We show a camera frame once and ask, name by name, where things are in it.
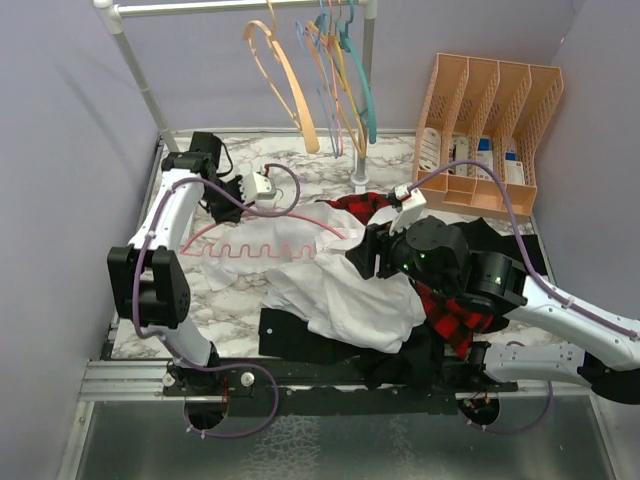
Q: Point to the peach plastic file organizer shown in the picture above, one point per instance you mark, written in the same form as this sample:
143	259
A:
479	97

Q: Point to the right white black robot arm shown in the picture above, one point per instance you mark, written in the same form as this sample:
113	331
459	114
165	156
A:
600	350

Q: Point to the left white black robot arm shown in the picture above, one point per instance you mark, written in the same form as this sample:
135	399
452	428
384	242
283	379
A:
148	283

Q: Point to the white shirt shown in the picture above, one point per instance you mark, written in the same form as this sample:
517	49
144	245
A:
325	291

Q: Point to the teal hanger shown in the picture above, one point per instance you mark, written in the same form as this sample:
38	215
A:
362	61

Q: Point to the white blue red box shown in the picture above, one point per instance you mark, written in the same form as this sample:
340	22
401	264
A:
514	168

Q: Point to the yellow hanger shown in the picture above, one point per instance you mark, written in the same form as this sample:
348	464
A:
351	117

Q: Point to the white remote in organizer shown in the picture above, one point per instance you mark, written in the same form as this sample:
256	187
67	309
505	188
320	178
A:
430	149

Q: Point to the cream orange hanger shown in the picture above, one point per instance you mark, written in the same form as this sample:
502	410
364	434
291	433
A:
300	115

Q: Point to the black garment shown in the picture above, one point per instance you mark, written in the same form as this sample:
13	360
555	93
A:
418	363
482	237

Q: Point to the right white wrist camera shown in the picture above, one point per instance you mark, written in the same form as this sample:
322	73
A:
409	203

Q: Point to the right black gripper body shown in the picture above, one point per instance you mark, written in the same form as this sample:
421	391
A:
394	253

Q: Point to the red black plaid shirt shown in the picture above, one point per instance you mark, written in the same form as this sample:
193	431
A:
447	318

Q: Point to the white metal clothes rack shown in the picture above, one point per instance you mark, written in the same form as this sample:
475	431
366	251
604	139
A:
192	67

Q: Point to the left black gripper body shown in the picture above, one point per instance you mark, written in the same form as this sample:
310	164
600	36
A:
221	206

